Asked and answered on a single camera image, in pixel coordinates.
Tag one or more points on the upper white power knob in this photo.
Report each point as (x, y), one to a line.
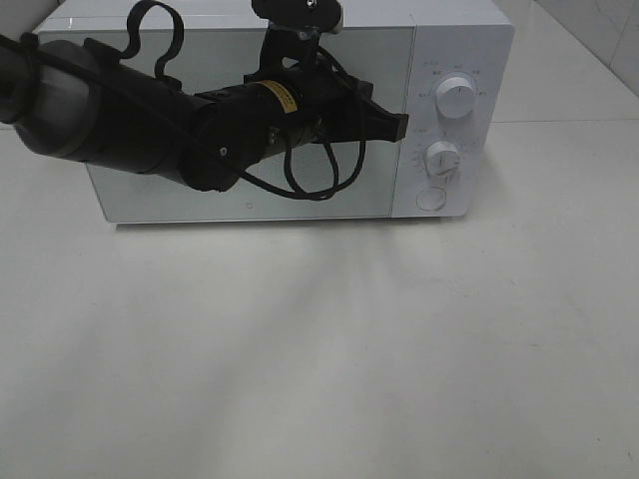
(455, 95)

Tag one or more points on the white timer knob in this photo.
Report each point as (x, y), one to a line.
(442, 158)

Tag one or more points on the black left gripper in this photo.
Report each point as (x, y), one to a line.
(331, 104)

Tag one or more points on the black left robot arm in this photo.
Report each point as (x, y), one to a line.
(80, 103)

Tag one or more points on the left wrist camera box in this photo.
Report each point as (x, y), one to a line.
(325, 16)

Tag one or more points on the white microwave door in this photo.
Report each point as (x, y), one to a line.
(212, 59)

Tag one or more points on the white microwave oven body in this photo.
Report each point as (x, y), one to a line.
(471, 37)

